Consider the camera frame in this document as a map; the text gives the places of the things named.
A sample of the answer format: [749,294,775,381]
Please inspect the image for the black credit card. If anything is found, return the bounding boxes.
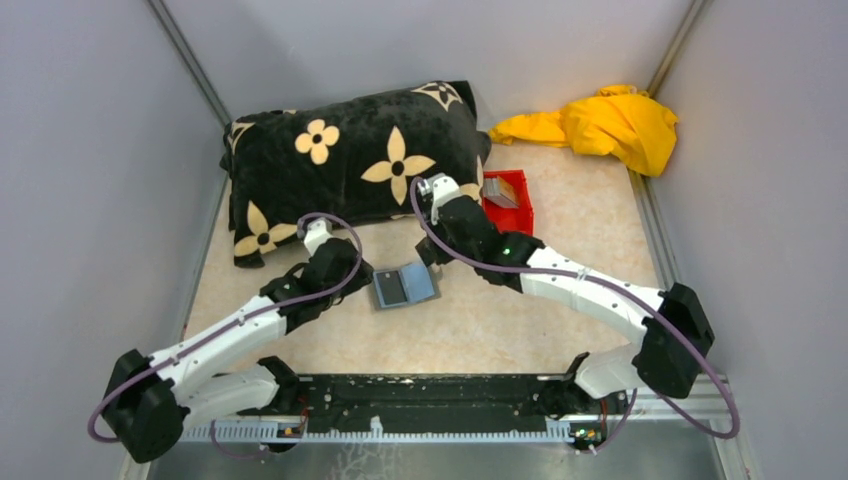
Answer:
[377,270,408,308]

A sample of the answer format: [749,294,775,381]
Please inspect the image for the grey leather card holder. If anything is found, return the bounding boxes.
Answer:
[370,261,444,311]

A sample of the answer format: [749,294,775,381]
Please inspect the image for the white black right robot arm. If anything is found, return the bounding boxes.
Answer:
[411,194,714,412]

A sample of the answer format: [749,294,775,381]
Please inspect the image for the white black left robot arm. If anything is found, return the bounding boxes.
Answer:
[87,235,373,463]

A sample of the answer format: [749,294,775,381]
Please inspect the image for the stack of credit cards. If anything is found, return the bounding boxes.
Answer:
[482,176,520,209]

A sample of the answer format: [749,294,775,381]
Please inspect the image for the red plastic bin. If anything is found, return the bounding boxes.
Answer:
[482,170,534,235]

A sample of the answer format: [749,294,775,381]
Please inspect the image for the black floral pillow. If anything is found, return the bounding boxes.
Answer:
[220,80,492,268]

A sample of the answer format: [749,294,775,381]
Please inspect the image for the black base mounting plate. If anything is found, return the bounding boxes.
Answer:
[236,372,631,435]

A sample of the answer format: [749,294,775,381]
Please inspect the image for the yellow cloth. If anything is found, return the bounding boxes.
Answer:
[489,84,679,177]

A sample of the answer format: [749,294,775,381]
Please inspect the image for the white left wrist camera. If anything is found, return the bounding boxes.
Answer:
[298,217,333,257]

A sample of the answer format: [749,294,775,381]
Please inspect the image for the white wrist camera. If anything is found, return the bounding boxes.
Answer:
[298,217,333,257]
[417,174,462,225]

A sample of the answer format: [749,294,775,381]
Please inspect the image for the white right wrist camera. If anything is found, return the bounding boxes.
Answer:
[417,174,462,225]

